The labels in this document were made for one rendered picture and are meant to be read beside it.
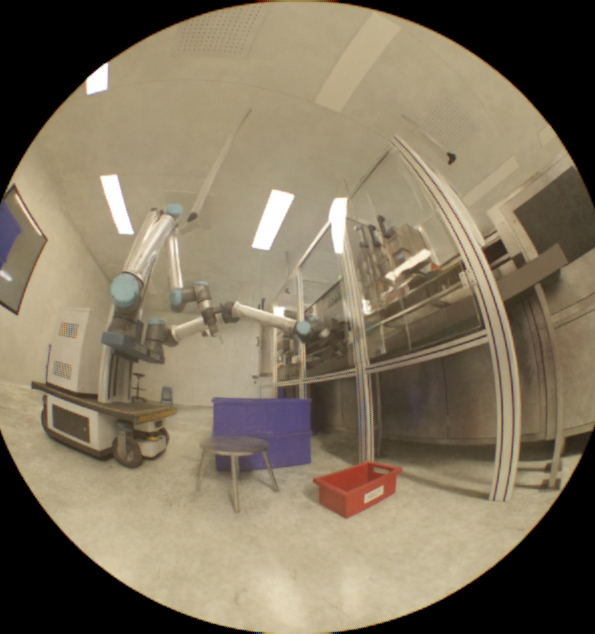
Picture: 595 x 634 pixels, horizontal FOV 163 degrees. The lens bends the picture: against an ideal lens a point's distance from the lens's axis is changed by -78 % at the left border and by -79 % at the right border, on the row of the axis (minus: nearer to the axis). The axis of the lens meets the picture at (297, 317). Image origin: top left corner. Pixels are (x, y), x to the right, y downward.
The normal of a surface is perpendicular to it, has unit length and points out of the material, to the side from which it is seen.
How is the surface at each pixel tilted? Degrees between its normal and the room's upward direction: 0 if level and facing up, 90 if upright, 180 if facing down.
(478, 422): 90
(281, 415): 90
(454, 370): 90
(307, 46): 180
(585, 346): 90
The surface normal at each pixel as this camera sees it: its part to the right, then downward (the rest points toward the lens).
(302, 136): 0.03, 0.94
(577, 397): -0.93, -0.11
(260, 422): 0.38, -0.33
